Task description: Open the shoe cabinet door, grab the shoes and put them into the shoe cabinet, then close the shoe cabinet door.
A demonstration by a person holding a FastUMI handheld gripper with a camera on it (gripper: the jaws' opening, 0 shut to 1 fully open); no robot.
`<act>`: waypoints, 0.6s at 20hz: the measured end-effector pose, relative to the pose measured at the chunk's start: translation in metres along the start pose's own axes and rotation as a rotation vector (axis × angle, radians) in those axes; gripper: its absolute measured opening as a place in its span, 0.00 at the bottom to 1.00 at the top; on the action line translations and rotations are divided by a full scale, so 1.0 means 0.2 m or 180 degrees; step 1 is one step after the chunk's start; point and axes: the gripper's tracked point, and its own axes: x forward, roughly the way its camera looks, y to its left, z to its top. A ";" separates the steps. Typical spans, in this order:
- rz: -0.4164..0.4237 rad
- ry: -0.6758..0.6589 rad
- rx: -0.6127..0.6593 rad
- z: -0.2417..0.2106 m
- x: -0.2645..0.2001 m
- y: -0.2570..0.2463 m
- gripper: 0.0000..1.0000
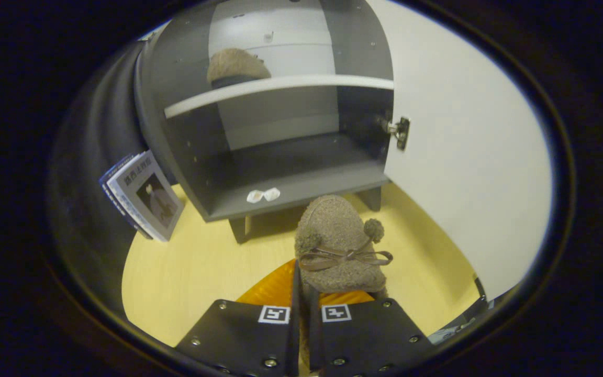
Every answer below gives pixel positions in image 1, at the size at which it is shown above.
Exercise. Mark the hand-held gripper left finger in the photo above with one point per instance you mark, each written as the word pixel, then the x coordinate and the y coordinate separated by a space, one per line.
pixel 294 324

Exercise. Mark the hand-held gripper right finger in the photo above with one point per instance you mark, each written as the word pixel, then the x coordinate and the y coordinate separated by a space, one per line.
pixel 369 337

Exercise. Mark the brown fuzzy shoe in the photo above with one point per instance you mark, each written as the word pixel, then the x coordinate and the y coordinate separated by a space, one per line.
pixel 236 65
pixel 333 225

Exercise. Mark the dark grey shoe cabinet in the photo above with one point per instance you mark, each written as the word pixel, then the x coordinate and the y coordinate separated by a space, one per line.
pixel 291 157

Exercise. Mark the white shoe cabinet door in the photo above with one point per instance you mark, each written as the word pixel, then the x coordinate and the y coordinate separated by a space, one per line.
pixel 464 157

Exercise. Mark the metal door hinge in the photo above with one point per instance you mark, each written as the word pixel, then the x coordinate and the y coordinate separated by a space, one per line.
pixel 400 131

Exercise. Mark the white cabinet shelf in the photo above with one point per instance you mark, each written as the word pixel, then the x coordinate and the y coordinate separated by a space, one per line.
pixel 259 89

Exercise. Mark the small white packet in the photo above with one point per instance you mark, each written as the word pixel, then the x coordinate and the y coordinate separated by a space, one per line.
pixel 254 196
pixel 271 194

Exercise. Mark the stack of books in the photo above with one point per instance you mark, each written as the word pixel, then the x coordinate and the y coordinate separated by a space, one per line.
pixel 149 199

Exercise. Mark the black backdrop cloth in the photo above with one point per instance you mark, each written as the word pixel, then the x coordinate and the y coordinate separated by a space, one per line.
pixel 87 157

